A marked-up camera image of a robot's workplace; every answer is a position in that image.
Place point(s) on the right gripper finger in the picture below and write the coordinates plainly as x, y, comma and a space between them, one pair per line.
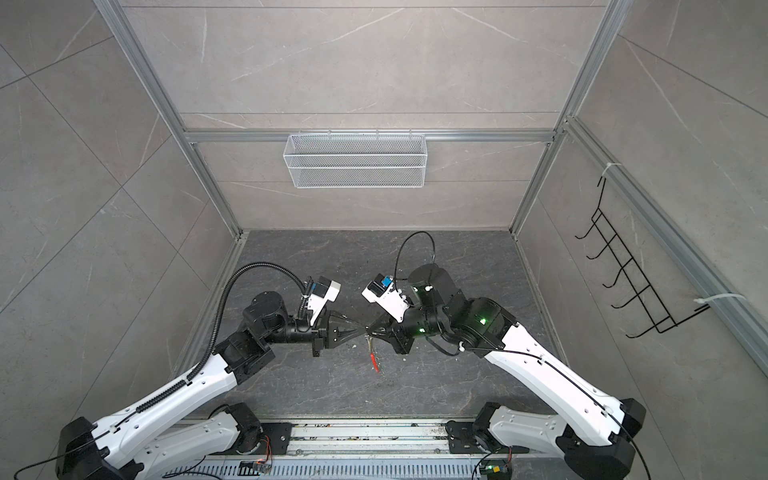
383, 323
380, 333

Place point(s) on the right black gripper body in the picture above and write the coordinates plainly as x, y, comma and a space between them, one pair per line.
404, 333

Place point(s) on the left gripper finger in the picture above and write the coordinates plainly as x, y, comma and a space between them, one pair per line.
338, 336
338, 318

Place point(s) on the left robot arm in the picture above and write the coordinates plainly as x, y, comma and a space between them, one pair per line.
141, 442

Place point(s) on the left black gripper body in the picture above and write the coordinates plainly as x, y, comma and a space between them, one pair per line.
318, 329

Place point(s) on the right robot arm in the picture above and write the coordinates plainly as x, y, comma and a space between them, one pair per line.
592, 431

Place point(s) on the black wire hook rack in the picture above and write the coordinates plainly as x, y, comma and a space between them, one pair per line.
629, 271

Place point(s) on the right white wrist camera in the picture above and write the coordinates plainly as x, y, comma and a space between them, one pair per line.
381, 291

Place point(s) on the white wire mesh basket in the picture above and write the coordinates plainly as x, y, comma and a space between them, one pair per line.
356, 160

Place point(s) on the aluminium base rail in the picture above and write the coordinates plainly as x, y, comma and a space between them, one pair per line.
372, 449

